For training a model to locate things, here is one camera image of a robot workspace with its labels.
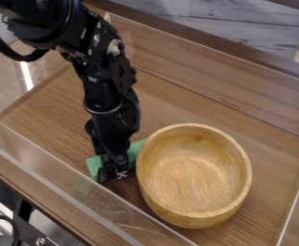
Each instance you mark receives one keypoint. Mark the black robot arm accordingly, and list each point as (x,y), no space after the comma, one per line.
(64,26)

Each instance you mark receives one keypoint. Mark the black table leg bracket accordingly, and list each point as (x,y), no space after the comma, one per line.
(28,235)

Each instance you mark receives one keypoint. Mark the brown wooden bowl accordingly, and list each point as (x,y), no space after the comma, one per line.
(194,175)

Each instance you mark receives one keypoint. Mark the green rectangular block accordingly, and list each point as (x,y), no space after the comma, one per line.
(132,152)

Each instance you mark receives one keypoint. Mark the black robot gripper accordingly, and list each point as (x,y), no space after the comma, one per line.
(115,121)

